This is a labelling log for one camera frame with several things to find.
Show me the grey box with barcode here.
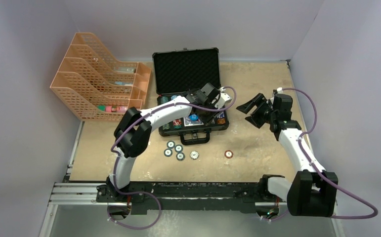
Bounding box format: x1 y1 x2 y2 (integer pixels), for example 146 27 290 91
113 67 136 74

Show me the black poker chip case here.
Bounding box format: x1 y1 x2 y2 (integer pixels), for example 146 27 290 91
152 47 229 146

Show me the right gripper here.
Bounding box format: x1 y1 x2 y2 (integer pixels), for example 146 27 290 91
237 94 277 129

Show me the blue playing card deck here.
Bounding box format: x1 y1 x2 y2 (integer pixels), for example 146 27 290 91
184 117 204 127

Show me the green box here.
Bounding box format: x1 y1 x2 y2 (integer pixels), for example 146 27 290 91
97 105 106 112

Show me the green fifty chip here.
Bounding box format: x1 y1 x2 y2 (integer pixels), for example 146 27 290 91
176 153 185 161
164 149 173 157
167 141 175 149
174 145 183 153

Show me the white one poker chip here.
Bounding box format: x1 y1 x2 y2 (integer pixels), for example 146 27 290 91
190 151 200 160

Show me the red five poker chip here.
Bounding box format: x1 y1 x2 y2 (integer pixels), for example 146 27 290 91
224 150 234 158

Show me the pink cylindrical bottle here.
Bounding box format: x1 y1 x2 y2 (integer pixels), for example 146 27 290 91
104 106 127 113

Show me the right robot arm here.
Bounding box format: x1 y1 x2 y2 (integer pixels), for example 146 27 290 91
237 93 338 217

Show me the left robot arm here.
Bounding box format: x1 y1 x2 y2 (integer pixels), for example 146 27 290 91
108 83 232 202

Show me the blue round dealer button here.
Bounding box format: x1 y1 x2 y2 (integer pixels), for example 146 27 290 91
189 114 199 121

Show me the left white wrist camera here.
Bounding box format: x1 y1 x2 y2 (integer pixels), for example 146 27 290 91
212 87 232 109

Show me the purple loop base cable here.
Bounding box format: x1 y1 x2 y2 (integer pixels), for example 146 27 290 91
107 192 163 230

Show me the orange plastic file organizer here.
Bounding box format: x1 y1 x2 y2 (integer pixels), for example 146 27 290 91
50 33 152 121

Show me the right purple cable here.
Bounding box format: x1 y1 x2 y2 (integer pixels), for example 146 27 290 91
277 87 379 220

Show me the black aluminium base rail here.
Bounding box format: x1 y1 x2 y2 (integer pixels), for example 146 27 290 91
49 181 289 216

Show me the light blue item in organizer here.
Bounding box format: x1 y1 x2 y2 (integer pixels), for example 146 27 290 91
114 81 133 86

